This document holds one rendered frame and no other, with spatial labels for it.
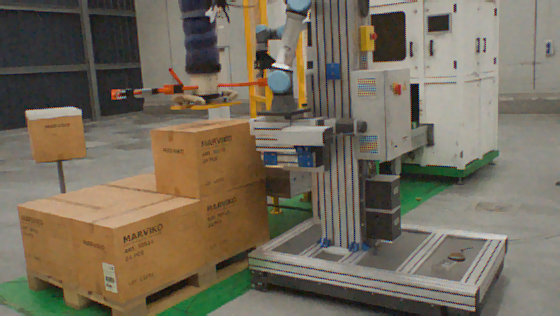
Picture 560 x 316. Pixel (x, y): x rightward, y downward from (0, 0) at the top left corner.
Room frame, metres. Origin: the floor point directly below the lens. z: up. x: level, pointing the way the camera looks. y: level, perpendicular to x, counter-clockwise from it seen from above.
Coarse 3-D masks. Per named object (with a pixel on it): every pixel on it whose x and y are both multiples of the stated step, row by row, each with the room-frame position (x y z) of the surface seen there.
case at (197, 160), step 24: (216, 120) 3.53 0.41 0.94; (240, 120) 3.43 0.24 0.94; (168, 144) 3.11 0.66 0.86; (192, 144) 2.97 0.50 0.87; (216, 144) 3.09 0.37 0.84; (240, 144) 3.25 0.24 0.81; (168, 168) 3.12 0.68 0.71; (192, 168) 2.98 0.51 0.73; (216, 168) 3.08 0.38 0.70; (240, 168) 3.24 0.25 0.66; (264, 168) 3.41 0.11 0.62; (168, 192) 3.14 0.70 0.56; (192, 192) 2.99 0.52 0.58; (216, 192) 3.07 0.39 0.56
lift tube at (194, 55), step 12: (192, 24) 3.22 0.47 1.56; (204, 24) 3.22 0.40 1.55; (192, 36) 3.23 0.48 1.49; (204, 36) 3.22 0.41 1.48; (216, 36) 3.29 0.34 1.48; (192, 48) 3.23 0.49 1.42; (204, 48) 3.23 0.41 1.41; (216, 48) 3.29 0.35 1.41; (192, 60) 3.22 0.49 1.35; (204, 60) 3.22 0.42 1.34; (216, 60) 3.27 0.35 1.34; (192, 72) 3.23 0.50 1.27; (204, 72) 3.22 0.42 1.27
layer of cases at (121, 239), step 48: (96, 192) 3.32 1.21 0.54; (144, 192) 3.24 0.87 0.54; (240, 192) 3.23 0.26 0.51; (48, 240) 2.90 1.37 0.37; (96, 240) 2.59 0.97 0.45; (144, 240) 2.63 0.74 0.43; (192, 240) 2.89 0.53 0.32; (240, 240) 3.20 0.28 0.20; (96, 288) 2.63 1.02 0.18; (144, 288) 2.60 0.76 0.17
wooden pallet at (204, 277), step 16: (224, 256) 3.08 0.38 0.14; (32, 272) 3.06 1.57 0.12; (192, 272) 2.87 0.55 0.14; (208, 272) 2.96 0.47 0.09; (224, 272) 3.12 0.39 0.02; (32, 288) 3.08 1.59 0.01; (64, 288) 2.84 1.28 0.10; (80, 288) 2.73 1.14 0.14; (160, 288) 2.68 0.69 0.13; (192, 288) 2.91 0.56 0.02; (80, 304) 2.76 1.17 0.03; (112, 304) 2.54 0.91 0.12; (128, 304) 2.52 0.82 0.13; (144, 304) 2.59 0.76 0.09; (160, 304) 2.72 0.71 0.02
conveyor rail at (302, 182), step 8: (416, 128) 5.06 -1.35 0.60; (424, 128) 5.16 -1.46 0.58; (416, 136) 5.01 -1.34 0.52; (424, 136) 5.17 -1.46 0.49; (416, 144) 5.01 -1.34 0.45; (424, 144) 5.15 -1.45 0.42; (296, 176) 3.45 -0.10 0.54; (304, 176) 3.53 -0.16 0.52; (296, 184) 3.45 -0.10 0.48; (304, 184) 3.52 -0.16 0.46; (296, 192) 3.44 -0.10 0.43; (304, 192) 3.51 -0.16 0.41
